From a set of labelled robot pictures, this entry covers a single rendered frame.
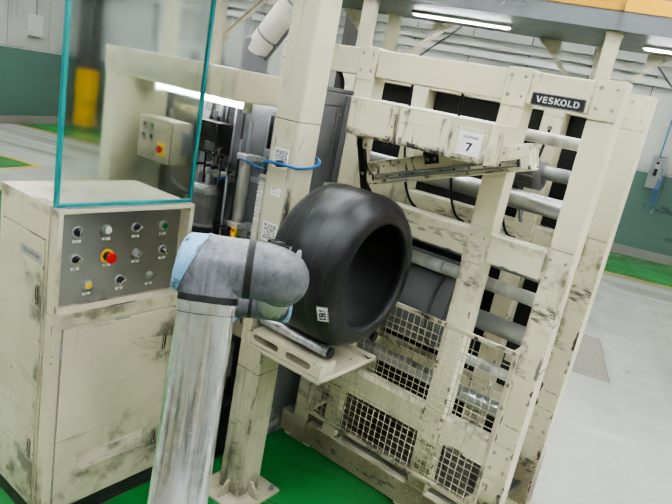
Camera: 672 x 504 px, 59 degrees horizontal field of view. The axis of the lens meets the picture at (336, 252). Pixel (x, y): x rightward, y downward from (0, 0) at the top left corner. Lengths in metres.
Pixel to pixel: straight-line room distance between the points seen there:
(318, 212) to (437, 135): 0.52
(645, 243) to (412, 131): 9.20
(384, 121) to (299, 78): 0.36
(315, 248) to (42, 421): 1.17
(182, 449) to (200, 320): 0.24
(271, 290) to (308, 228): 0.87
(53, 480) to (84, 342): 0.55
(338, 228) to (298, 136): 0.45
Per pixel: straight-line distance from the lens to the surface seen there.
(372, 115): 2.35
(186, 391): 1.15
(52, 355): 2.29
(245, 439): 2.68
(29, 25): 13.44
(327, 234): 1.95
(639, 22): 7.31
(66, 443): 2.52
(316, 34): 2.23
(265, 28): 2.78
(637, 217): 11.14
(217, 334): 1.14
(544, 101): 2.39
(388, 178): 2.45
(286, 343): 2.25
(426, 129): 2.22
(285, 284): 1.15
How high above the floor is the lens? 1.80
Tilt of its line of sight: 15 degrees down
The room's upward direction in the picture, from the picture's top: 11 degrees clockwise
